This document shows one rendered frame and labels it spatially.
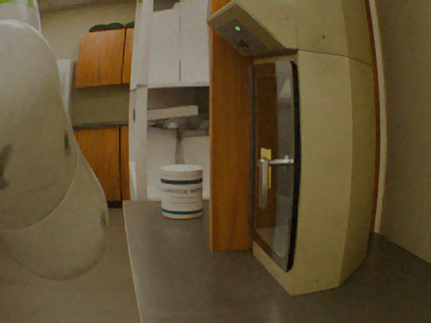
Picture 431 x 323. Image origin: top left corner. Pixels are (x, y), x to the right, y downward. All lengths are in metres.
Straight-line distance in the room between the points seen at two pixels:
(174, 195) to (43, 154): 1.36
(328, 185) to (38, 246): 0.70
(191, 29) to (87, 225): 1.88
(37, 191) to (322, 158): 0.71
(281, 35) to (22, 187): 0.70
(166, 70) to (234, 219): 1.11
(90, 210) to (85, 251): 0.03
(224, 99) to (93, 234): 0.94
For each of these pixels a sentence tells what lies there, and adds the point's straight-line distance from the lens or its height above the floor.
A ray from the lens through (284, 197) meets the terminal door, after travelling 0.98.
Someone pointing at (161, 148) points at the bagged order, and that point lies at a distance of 2.25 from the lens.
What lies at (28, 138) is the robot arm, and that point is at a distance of 0.26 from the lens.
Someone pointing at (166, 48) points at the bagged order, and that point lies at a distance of 2.27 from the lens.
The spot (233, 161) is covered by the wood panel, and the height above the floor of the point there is 1.16.
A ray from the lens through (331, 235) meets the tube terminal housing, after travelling 0.98.
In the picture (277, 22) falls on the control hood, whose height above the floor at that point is 1.46.
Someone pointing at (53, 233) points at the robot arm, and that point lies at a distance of 0.32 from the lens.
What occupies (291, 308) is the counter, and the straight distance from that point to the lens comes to 0.93.
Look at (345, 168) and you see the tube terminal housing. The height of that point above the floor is 1.19.
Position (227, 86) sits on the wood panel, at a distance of 1.25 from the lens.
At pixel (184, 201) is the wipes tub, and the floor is 1.00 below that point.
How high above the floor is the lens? 1.33
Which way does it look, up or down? 8 degrees down
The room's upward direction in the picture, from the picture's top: straight up
